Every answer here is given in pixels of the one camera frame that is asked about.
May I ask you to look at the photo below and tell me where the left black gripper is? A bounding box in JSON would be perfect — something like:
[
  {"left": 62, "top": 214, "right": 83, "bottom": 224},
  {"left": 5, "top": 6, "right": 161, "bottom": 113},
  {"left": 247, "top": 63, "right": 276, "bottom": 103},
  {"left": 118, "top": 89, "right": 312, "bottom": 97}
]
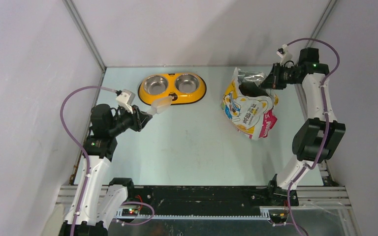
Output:
[{"left": 108, "top": 103, "right": 152, "bottom": 136}]

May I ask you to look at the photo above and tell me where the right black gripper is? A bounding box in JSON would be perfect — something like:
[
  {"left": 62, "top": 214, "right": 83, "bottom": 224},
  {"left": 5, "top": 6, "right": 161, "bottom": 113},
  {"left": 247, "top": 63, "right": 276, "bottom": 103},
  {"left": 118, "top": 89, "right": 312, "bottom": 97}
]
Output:
[{"left": 258, "top": 63, "right": 300, "bottom": 90}]

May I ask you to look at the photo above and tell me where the clear plastic scoop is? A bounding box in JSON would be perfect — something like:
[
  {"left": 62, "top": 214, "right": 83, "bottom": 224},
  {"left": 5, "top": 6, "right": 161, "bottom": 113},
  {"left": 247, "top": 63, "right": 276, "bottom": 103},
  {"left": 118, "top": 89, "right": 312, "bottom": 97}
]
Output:
[{"left": 146, "top": 96, "right": 173, "bottom": 116}]

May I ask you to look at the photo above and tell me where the pet food bag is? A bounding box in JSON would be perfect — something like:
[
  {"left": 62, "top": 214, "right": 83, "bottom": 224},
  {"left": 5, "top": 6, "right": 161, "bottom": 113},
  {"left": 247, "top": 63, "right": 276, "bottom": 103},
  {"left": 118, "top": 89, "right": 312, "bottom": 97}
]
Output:
[{"left": 220, "top": 67, "right": 279, "bottom": 140}]

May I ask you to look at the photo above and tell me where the yellow double pet bowl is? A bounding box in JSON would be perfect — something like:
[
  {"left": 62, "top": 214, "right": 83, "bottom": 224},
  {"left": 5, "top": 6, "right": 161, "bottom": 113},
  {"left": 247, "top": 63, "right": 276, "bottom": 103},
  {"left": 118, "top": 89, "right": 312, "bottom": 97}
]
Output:
[{"left": 138, "top": 72, "right": 207, "bottom": 105}]

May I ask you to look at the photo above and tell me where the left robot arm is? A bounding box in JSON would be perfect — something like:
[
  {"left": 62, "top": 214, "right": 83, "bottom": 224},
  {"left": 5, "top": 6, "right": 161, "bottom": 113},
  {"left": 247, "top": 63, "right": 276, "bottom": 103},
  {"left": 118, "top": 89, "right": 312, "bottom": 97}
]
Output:
[{"left": 59, "top": 104, "right": 158, "bottom": 236}]

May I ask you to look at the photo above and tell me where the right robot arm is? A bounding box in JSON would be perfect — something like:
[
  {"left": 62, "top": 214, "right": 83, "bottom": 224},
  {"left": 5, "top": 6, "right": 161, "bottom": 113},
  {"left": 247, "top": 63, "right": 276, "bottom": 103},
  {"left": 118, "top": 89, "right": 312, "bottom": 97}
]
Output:
[{"left": 259, "top": 47, "right": 346, "bottom": 206}]

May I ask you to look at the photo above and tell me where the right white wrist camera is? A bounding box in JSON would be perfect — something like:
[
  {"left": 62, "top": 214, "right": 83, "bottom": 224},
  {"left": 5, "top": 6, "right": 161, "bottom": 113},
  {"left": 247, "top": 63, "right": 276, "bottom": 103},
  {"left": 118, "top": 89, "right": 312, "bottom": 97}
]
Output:
[{"left": 277, "top": 44, "right": 292, "bottom": 65}]

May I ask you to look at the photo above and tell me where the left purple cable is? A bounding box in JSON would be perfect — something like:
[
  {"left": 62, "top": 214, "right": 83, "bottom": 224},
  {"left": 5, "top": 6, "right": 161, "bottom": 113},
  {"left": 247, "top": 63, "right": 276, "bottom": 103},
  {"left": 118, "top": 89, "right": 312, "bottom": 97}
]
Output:
[{"left": 60, "top": 86, "right": 156, "bottom": 236}]

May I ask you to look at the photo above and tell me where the aluminium frame rail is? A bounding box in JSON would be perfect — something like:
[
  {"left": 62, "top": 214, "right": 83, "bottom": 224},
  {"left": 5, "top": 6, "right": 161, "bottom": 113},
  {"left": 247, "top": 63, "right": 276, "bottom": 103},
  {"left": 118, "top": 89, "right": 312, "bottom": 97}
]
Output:
[{"left": 56, "top": 185, "right": 353, "bottom": 222}]

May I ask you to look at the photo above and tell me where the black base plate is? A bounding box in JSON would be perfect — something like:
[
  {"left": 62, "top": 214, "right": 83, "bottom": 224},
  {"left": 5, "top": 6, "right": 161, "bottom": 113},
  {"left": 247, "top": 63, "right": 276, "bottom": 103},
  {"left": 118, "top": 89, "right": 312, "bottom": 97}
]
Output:
[{"left": 105, "top": 185, "right": 299, "bottom": 217}]

